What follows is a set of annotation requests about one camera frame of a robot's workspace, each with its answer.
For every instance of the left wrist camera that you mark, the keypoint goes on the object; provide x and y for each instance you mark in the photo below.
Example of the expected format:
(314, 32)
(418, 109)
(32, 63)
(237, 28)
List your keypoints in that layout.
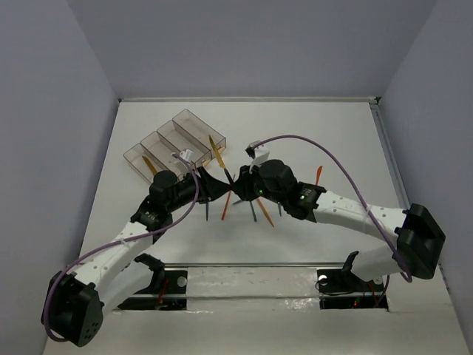
(187, 155)

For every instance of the teal chopstick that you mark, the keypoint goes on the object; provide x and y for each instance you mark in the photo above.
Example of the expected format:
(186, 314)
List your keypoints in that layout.
(253, 212)

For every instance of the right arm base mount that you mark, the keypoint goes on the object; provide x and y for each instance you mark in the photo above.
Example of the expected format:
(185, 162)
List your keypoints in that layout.
(338, 291)

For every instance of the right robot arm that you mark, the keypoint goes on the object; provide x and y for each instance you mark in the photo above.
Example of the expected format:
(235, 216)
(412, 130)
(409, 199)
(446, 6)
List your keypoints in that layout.
(412, 238)

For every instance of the orange chopstick left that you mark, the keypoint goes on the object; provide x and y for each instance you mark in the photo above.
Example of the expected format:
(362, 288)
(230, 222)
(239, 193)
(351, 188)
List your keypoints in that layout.
(227, 202)

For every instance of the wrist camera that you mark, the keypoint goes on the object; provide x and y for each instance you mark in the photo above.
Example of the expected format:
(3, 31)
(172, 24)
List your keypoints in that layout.
(187, 155)
(258, 152)

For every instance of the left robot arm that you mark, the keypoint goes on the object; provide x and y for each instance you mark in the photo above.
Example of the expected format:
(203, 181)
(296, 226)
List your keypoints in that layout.
(79, 297)

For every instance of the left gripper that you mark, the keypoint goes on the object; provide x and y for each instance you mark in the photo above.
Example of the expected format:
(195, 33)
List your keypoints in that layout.
(203, 183)

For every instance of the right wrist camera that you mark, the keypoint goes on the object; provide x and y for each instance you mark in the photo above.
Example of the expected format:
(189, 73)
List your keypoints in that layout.
(258, 152)

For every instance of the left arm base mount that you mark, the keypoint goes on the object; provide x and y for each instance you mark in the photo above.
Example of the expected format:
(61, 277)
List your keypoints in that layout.
(165, 294)

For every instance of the orange spoon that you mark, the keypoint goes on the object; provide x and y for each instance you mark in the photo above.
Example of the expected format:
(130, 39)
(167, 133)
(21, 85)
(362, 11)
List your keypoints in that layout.
(265, 212)

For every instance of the yellow knife green handle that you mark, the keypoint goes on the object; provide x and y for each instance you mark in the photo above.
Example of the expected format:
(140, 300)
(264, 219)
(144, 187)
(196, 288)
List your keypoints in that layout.
(220, 160)

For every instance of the yellow knife in bin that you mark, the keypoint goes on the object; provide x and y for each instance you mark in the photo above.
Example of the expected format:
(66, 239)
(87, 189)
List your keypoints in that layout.
(149, 165)

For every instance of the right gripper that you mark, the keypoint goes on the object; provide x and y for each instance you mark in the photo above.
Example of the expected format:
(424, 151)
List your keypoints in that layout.
(243, 184)

